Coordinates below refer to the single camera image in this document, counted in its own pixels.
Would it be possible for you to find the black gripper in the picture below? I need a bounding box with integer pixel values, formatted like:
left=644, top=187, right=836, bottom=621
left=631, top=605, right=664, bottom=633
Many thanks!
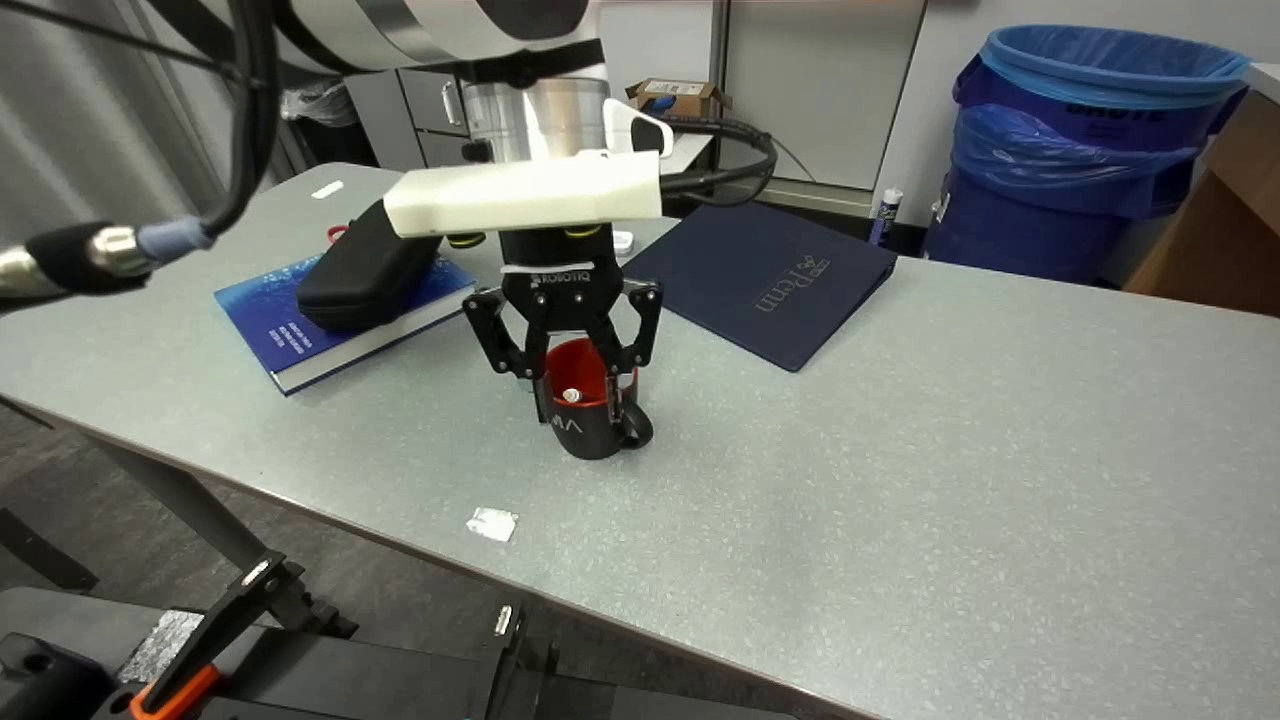
left=459, top=221, right=667, bottom=410

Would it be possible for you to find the black mug red inside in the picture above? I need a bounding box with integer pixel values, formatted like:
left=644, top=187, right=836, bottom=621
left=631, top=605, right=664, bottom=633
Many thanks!
left=535, top=337, right=654, bottom=466

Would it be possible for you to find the navy blue folder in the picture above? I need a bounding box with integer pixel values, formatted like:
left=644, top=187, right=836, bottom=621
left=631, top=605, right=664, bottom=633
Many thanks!
left=620, top=194, right=901, bottom=378

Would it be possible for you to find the white paper label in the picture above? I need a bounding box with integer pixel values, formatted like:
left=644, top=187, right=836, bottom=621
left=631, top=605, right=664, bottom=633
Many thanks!
left=464, top=505, right=521, bottom=547

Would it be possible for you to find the white low table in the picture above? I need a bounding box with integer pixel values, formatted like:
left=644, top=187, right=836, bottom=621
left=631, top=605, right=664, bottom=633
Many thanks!
left=652, top=120, right=724, bottom=181

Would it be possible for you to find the open cardboard box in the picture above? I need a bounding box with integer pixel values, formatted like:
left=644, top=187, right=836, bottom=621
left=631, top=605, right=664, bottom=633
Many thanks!
left=625, top=76, right=729, bottom=132

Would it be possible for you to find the blue hardcover book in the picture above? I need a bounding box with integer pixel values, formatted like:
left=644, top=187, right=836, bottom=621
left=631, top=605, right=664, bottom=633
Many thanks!
left=211, top=254, right=484, bottom=399

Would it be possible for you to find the bin with clear bag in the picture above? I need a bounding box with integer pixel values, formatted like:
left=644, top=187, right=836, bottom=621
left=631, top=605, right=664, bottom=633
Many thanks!
left=273, top=76, right=380, bottom=171

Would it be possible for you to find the small clear bottle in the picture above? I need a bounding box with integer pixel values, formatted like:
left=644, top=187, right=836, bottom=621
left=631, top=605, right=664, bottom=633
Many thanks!
left=867, top=183, right=907, bottom=254

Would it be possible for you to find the black equipment base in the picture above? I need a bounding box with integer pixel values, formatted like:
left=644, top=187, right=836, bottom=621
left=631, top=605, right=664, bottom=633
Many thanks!
left=0, top=584, right=804, bottom=720

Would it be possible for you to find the blue plastic trash bin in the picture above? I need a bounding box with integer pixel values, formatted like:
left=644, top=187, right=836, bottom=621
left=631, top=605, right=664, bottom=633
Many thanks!
left=923, top=170, right=1144, bottom=289

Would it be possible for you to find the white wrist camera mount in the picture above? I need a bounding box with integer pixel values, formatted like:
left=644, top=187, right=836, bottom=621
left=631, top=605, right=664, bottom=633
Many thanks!
left=380, top=148, right=667, bottom=245

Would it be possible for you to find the thin black cable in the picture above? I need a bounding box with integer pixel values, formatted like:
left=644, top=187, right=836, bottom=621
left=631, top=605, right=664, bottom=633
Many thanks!
left=654, top=115, right=784, bottom=209

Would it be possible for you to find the black hose with silver connector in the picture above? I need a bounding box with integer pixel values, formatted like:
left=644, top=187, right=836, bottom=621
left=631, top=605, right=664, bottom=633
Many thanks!
left=0, top=0, right=293, bottom=313

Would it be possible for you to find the clamp with orange handle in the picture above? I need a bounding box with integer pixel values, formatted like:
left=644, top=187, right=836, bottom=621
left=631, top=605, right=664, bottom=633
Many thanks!
left=124, top=554, right=361, bottom=720

